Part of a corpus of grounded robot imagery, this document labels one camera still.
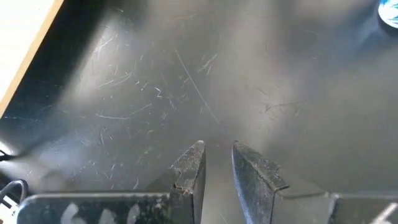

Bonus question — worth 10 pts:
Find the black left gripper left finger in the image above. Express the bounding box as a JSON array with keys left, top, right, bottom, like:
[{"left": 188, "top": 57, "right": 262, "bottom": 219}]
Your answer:
[{"left": 15, "top": 139, "right": 207, "bottom": 224}]

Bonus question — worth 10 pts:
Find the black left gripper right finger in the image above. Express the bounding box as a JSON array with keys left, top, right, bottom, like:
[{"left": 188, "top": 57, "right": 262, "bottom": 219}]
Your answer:
[{"left": 231, "top": 140, "right": 398, "bottom": 224}]

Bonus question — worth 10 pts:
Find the white mug navy floral print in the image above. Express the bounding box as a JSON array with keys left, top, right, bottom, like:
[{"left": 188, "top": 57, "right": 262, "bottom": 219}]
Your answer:
[{"left": 377, "top": 0, "right": 398, "bottom": 29}]

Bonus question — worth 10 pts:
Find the light wooden shelf board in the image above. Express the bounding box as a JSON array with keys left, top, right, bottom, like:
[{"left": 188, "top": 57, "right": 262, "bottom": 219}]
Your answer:
[{"left": 0, "top": 0, "right": 65, "bottom": 118}]

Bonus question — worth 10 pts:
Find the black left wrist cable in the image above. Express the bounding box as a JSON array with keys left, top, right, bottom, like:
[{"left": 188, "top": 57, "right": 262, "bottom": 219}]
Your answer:
[{"left": 0, "top": 151, "right": 29, "bottom": 206}]

